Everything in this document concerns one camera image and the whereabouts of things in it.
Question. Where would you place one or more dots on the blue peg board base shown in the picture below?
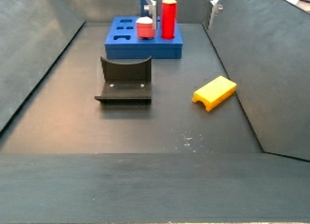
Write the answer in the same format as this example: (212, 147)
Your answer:
(124, 46)

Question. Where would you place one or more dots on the black curved fixture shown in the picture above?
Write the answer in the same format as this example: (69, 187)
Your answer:
(127, 81)

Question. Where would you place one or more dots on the tall blue cylinder peg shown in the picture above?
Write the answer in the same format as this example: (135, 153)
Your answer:
(143, 10)

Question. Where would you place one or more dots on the yellow arch block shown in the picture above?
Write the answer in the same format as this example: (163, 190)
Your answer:
(214, 92)

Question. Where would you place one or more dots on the tall red hexagonal peg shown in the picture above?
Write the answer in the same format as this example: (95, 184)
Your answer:
(168, 12)

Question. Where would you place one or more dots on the short red peg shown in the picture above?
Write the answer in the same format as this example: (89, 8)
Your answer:
(143, 26)

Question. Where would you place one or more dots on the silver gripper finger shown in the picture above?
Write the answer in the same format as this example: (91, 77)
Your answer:
(215, 8)
(152, 12)

